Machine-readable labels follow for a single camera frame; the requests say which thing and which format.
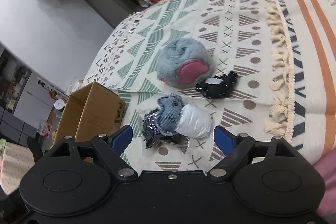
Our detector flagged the black sequin pouch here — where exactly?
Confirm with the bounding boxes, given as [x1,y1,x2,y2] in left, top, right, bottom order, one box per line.
[142,108,190,149]

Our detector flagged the white shiny pouch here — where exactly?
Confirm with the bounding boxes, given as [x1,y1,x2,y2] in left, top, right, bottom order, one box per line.
[175,104,213,139]

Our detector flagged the black stitched fabric toy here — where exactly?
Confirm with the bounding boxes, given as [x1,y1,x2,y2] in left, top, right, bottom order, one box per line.
[195,71,238,99]

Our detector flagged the grey blue felt toy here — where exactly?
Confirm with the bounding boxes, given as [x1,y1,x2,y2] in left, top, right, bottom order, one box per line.
[154,94,185,136]

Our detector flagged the grey pink plush toy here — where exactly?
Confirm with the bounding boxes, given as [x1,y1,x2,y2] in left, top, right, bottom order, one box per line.
[157,38,215,89]

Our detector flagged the open cardboard box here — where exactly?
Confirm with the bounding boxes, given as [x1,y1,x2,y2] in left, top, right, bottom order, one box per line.
[53,82,125,144]

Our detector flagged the pink bed sheet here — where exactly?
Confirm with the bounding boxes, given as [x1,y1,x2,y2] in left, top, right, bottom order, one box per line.
[314,149,336,223]

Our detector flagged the patterned white green blanket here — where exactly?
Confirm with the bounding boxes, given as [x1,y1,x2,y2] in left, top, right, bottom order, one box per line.
[83,0,335,171]

